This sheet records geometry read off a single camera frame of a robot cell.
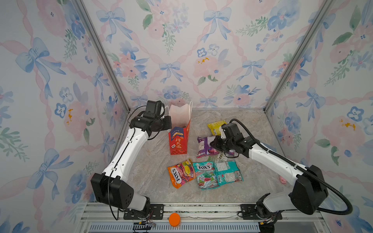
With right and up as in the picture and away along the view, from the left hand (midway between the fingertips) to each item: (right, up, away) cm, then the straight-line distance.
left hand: (170, 121), depth 78 cm
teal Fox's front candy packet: (+20, -31, +5) cm, 37 cm away
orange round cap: (+4, -44, -13) cm, 46 cm away
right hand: (+22, -12, +5) cm, 25 cm away
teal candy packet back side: (+33, -30, +7) cm, 45 cm away
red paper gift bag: (+4, -8, +2) cm, 9 cm away
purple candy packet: (+19, -15, +4) cm, 24 cm away
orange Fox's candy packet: (+6, -30, +5) cm, 31 cm away
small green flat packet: (+23, -24, +14) cm, 36 cm away
